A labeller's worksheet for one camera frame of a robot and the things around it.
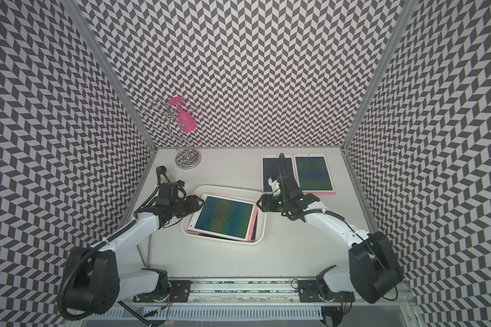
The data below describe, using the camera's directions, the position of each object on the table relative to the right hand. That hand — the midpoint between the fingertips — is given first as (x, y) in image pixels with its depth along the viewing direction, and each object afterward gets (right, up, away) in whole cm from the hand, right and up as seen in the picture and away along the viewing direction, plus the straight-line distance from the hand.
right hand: (264, 207), depth 83 cm
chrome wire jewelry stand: (-44, +41, +21) cm, 64 cm away
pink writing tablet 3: (-17, -6, +6) cm, 19 cm away
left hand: (-28, 0, +5) cm, 28 cm away
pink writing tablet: (+27, +13, +25) cm, 39 cm away
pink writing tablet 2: (+4, +16, +25) cm, 30 cm away
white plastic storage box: (-17, +3, +21) cm, 27 cm away
